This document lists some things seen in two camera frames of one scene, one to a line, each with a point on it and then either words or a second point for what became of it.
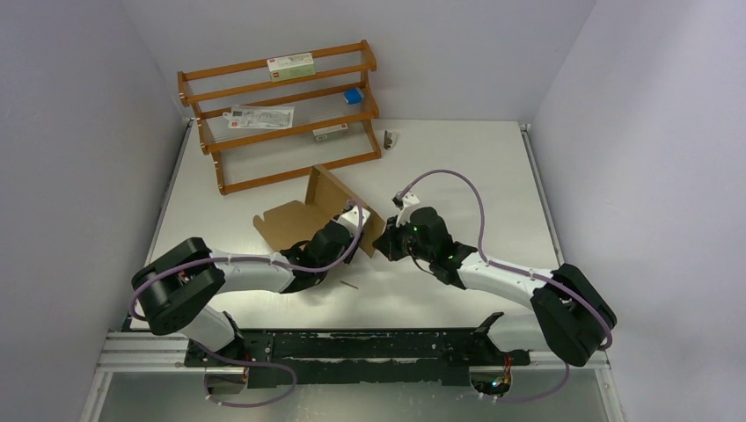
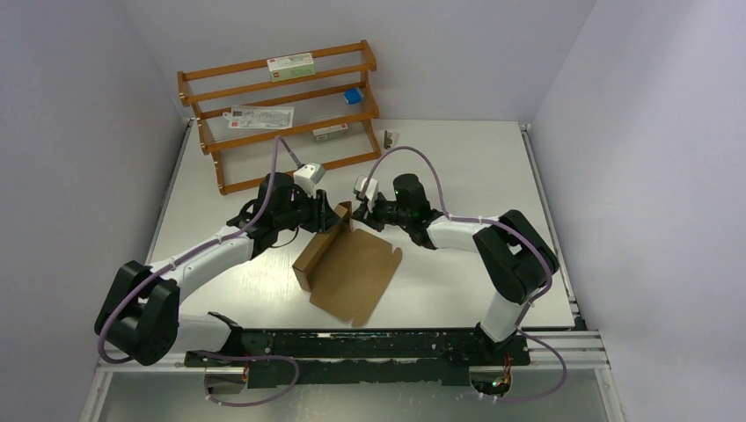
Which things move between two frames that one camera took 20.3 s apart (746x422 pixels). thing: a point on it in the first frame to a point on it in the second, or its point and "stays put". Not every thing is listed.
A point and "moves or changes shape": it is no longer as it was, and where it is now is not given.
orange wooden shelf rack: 277,117 stays put
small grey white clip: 390,140 stays put
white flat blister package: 259,117 stays put
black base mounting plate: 354,357 stays put
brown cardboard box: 286,226 moves or changes shape
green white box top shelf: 290,67 stays put
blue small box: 353,96 stays put
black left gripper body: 344,251 to 301,213
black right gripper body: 402,243 to 387,212
